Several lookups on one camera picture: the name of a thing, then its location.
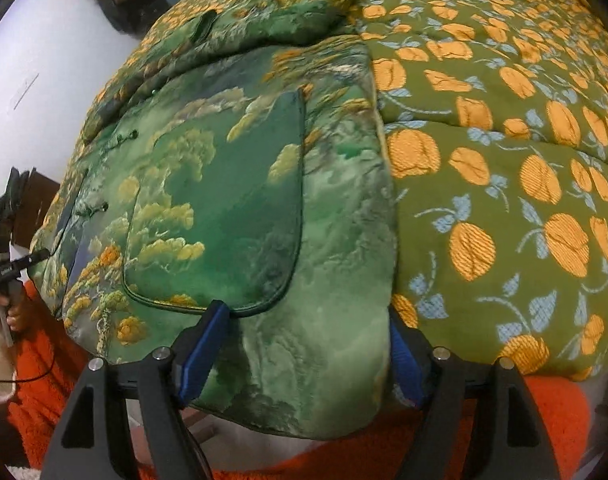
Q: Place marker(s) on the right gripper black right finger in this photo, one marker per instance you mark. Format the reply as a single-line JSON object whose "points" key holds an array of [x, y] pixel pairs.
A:
{"points": [[509, 439]]}

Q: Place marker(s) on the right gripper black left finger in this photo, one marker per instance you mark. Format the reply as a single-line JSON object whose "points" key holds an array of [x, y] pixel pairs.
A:
{"points": [[92, 439]]}

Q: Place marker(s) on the green landscape print padded jacket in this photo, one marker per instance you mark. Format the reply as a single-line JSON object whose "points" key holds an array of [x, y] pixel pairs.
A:
{"points": [[237, 156]]}

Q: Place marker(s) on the person left hand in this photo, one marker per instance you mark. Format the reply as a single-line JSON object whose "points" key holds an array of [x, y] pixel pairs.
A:
{"points": [[14, 312]]}

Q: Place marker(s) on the dark brown wooden cabinet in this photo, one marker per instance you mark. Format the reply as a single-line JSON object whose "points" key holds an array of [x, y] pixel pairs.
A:
{"points": [[37, 196]]}

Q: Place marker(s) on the orange and white fleece garment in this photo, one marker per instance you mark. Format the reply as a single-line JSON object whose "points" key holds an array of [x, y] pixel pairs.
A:
{"points": [[372, 453]]}

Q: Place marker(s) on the green orange floral quilt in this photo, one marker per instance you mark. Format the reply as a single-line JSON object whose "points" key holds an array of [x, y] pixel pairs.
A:
{"points": [[495, 134]]}

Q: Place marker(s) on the white wall switch plate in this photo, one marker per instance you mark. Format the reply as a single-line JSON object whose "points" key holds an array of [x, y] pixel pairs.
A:
{"points": [[22, 90]]}

